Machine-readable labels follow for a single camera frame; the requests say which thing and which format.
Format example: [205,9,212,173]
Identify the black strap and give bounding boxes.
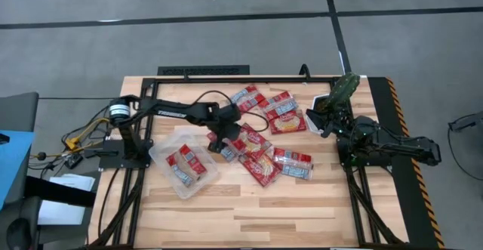
[23,175,97,208]

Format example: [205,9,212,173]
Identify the white paper sheets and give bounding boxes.
[36,173,97,227]

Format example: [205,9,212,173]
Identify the black connector box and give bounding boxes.
[63,153,84,170]

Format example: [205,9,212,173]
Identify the yellow cable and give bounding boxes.
[62,116,111,151]

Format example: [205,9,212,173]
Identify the black computer mouse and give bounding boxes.
[6,218,34,250]

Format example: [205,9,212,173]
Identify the blue board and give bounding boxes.
[0,129,36,210]

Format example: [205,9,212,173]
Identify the clear plastic bin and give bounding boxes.
[148,128,220,200]

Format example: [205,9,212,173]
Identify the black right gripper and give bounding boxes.
[306,108,350,139]

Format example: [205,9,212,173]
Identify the red popcorn bag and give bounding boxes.
[257,91,300,122]
[272,147,315,181]
[226,122,273,162]
[165,143,208,188]
[268,110,308,135]
[206,131,239,164]
[238,153,282,188]
[229,85,266,113]

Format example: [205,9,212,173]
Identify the black perforated bar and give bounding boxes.
[157,64,251,76]

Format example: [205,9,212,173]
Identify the black aluminium table frame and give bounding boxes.
[88,75,407,249]

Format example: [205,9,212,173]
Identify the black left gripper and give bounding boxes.
[208,104,243,154]

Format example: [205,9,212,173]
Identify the grey office chair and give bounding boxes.
[0,91,43,250]

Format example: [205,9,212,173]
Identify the green cactus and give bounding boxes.
[324,72,361,110]

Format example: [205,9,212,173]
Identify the black mat with hazard stripes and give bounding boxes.
[367,76,447,250]

